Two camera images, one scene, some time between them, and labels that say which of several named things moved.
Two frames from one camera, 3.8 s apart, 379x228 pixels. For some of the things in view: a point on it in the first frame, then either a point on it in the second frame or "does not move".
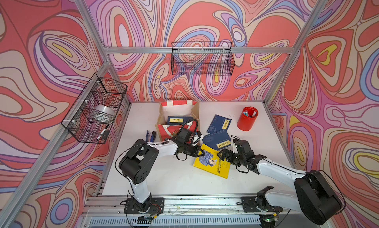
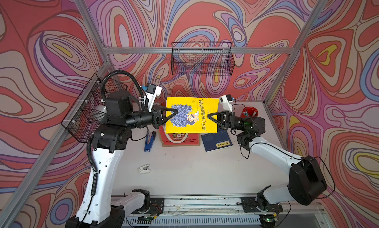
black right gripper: x=229 y=158 to x=228 y=119
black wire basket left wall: x=91 y=115 does not move
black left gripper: x=195 y=153 to x=158 y=120
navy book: x=219 y=140 does not move
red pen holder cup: x=246 y=123 does not move
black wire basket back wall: x=202 y=58 does not move
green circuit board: x=142 y=219 does not move
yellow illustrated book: x=211 y=162 to x=192 y=117
